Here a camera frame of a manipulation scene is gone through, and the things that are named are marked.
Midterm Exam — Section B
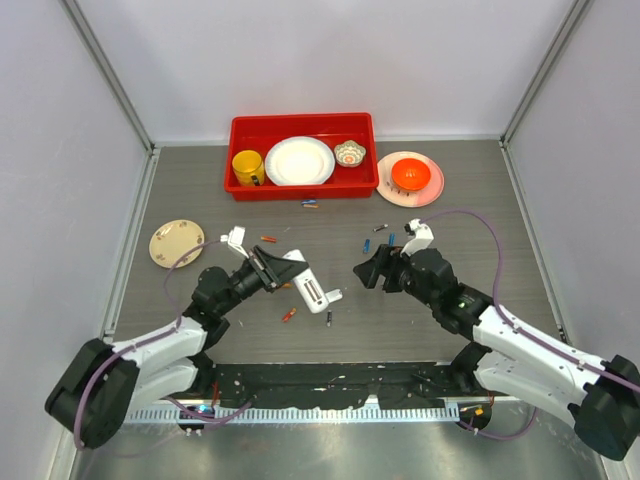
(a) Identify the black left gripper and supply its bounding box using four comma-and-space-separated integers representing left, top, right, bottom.
216, 245, 307, 315

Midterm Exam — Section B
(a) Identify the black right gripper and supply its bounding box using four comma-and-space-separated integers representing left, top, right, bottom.
354, 243, 438, 309

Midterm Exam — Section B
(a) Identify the white remote control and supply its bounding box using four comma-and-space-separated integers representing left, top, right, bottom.
291, 266, 343, 314

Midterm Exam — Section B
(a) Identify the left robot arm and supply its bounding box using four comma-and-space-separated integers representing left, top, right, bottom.
45, 246, 309, 450

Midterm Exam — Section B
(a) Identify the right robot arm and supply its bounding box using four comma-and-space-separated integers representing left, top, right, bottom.
353, 245, 639, 461

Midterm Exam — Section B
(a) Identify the red orange battery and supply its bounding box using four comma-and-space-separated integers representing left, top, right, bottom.
282, 308, 297, 323

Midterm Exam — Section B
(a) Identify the blue orange battery near bin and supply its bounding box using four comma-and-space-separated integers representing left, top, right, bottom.
301, 200, 319, 209

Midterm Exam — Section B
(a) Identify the pink plate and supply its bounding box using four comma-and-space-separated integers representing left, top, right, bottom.
377, 151, 445, 208

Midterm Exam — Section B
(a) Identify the orange bowl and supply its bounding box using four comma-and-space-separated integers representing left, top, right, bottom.
391, 158, 431, 192

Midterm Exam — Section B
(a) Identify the yellow mug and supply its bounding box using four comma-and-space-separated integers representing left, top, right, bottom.
232, 150, 265, 187

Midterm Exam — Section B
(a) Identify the white plate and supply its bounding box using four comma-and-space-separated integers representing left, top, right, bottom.
264, 136, 336, 186

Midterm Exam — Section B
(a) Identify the cream floral saucer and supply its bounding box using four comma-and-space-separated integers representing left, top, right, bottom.
148, 219, 205, 269

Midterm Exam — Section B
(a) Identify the small patterned flower bowl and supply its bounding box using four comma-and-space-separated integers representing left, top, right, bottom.
334, 140, 367, 168

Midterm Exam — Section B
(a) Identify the red plastic bin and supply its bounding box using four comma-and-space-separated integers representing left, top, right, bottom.
223, 112, 379, 201

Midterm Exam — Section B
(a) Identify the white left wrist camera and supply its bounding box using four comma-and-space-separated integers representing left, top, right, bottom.
220, 226, 249, 259

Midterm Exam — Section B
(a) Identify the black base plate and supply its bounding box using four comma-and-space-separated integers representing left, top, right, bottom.
187, 362, 490, 410

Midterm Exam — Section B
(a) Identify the white slotted cable duct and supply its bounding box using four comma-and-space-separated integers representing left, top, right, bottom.
126, 401, 460, 425

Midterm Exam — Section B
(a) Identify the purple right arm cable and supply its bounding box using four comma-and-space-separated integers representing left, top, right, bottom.
419, 208, 640, 441

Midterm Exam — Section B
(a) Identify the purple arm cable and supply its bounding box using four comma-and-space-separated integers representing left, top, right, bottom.
72, 238, 254, 451
419, 208, 640, 441

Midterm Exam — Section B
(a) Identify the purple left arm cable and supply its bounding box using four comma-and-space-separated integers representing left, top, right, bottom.
72, 238, 254, 451

